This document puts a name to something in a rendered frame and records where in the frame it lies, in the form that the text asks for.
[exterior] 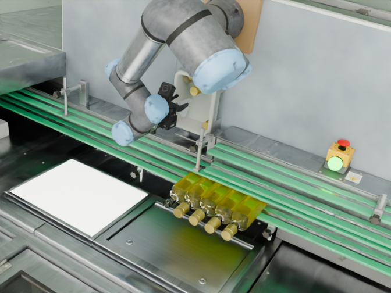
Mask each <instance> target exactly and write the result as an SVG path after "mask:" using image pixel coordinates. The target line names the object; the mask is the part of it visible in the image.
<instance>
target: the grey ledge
mask: <svg viewBox="0 0 391 293"><path fill-rule="evenodd" d="M276 237H278V238H280V239H282V240H284V241H286V242H289V243H291V244H293V245H295V246H297V247H299V248H302V249H304V250H306V251H308V252H311V253H313V254H315V255H318V256H320V257H322V258H324V259H326V260H329V261H331V262H333V263H335V264H337V265H339V266H342V267H344V268H347V269H349V270H351V271H353V272H355V273H358V274H360V275H362V276H364V277H366V278H369V279H371V280H373V281H376V282H377V283H380V284H382V285H384V286H387V287H389V288H391V277H389V276H387V275H385V274H383V273H380V272H378V271H376V270H374V269H371V268H369V267H366V266H364V265H362V264H360V263H357V262H355V261H353V260H351V259H348V258H346V257H344V256H342V255H339V254H337V253H335V252H332V251H330V250H328V249H326V248H323V247H321V246H319V245H317V244H314V243H312V242H309V241H307V240H305V239H303V238H300V237H298V236H296V235H294V234H291V233H289V232H287V231H285V230H282V229H280V228H278V229H277V232H276Z"/></svg>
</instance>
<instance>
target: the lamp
mask: <svg viewBox="0 0 391 293"><path fill-rule="evenodd" d="M328 166H329V168H330V169H331V170H334V171H337V170H339V169H340V168H341V167H342V166H343V160H342V158H340V157H339V156H333V157H331V158H330V159H329V162H328Z"/></svg>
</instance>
